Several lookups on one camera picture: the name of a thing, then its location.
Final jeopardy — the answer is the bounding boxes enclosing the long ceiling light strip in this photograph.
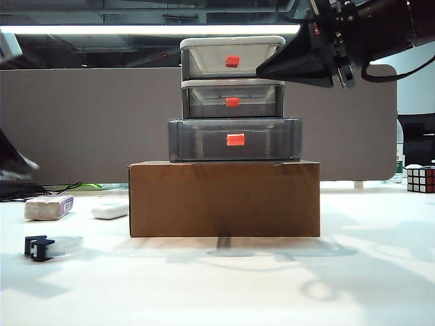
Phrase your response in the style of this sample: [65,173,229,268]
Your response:
[0,24,302,35]

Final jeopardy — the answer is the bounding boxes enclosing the large smoky drawer red handle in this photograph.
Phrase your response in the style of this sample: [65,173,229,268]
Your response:
[167,117,304,162]

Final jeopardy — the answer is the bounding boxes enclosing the transparent tape black dispenser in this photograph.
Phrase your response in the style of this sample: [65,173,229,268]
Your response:
[24,234,84,264]

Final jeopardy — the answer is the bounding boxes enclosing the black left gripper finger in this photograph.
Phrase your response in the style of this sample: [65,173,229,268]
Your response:
[0,128,40,181]

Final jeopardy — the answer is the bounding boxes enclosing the brown cardboard box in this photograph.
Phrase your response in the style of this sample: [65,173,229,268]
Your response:
[128,160,321,238]

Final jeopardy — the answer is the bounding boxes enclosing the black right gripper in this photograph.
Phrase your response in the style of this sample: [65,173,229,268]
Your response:
[255,0,366,90]

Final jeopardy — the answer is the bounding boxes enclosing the black Rubik's cube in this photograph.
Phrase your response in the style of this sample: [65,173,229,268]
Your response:
[406,165,435,195]

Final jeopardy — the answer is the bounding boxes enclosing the black cables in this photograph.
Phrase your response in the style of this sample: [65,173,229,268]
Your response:
[0,182,84,202]

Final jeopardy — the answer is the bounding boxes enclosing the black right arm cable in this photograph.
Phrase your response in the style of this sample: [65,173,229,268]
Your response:
[361,56,414,83]

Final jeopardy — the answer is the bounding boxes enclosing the empty smoky drawer red handle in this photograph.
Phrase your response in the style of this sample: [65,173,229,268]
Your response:
[182,46,279,79]

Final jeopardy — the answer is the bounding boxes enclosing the white eraser with purple sleeve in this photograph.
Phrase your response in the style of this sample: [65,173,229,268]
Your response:
[24,195,75,222]

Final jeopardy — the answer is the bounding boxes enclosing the smoky drawer holding flat items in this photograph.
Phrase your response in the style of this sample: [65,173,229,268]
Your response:
[182,84,285,119]

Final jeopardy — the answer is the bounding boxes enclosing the white oblong plastic case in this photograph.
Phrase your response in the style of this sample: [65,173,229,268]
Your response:
[90,200,129,220]

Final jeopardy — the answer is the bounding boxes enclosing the three-drawer plastic storage unit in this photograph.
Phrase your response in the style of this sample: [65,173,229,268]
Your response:
[179,35,287,120]

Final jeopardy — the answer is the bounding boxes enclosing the grey desk partition panel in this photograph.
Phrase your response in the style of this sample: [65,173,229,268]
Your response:
[0,64,399,183]

